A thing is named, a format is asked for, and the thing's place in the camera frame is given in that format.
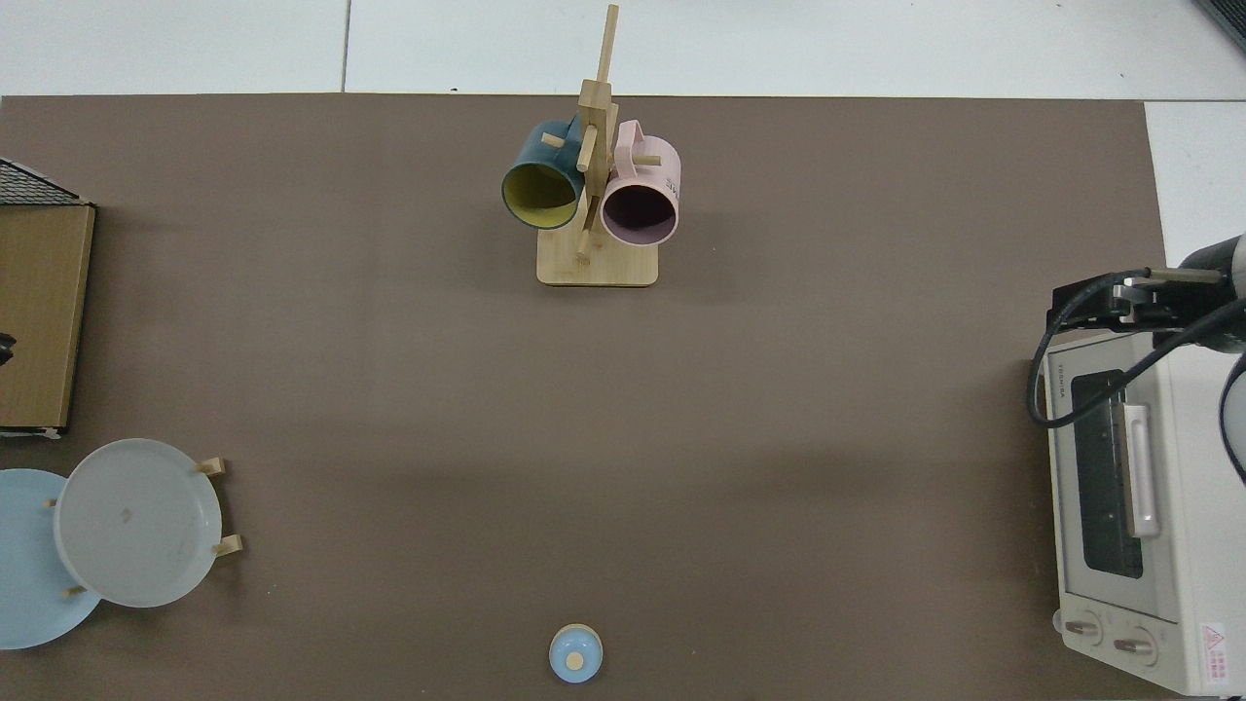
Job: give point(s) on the grey plate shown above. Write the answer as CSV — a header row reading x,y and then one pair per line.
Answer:
x,y
136,526

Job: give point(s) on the light blue plate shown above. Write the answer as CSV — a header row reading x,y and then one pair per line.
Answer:
x,y
24,584

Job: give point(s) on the wooden plate rack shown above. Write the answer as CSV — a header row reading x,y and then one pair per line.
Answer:
x,y
219,466

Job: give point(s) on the pale toaster oven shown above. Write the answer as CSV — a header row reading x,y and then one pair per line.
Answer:
x,y
1207,584

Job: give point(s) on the dark grey object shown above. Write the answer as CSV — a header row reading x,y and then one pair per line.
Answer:
x,y
1228,19

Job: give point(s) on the brown table cloth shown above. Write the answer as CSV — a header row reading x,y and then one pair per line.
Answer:
x,y
681,438

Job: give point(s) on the pink mug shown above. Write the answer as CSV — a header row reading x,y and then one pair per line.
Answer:
x,y
657,161

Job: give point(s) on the wooden cup stand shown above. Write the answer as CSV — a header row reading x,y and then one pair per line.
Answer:
x,y
596,268

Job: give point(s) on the dark teal mug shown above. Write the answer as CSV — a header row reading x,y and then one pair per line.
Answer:
x,y
531,156

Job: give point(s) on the small blue round bell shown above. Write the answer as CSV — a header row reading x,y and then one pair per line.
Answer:
x,y
575,654

